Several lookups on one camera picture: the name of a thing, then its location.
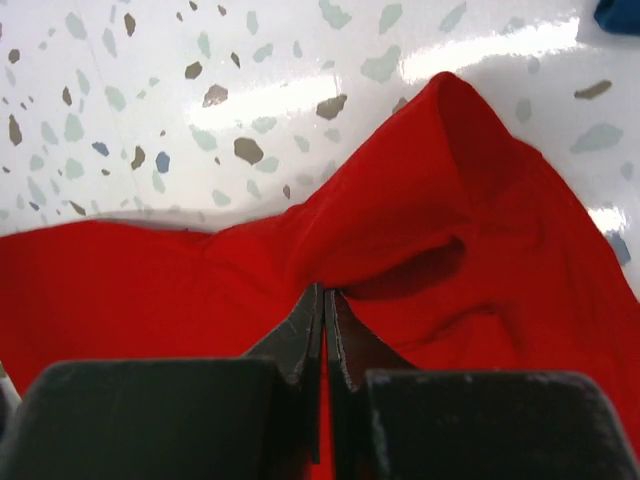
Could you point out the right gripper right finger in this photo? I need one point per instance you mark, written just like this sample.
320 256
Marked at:
392 420

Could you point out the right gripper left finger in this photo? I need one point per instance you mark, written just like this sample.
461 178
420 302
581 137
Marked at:
255 416

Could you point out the bright red t-shirt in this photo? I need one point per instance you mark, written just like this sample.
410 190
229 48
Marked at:
455 243

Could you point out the folded blue t-shirt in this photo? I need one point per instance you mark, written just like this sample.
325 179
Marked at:
618 17

